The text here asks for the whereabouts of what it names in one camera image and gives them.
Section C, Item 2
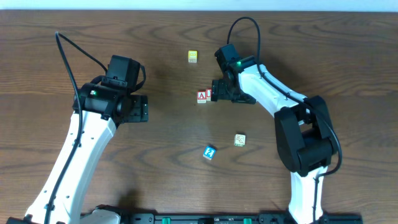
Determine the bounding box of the yellow wooden block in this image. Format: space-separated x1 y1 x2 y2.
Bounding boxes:
188 50 198 63

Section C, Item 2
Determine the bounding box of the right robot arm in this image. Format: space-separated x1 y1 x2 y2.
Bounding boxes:
211 55 342 223

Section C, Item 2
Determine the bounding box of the blue number 2 block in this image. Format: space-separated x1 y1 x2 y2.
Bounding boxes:
203 146 216 160

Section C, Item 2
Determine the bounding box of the red letter I block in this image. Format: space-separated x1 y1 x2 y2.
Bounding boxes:
206 88 211 101

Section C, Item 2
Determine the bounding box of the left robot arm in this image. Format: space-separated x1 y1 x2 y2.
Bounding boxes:
7 83 149 223

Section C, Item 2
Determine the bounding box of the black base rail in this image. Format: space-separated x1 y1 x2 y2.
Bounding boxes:
80 212 364 224

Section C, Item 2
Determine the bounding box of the cream block with green drawing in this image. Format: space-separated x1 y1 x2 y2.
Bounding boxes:
234 134 246 147

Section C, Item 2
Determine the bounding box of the red letter A block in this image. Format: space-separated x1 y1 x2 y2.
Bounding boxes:
197 91 207 104

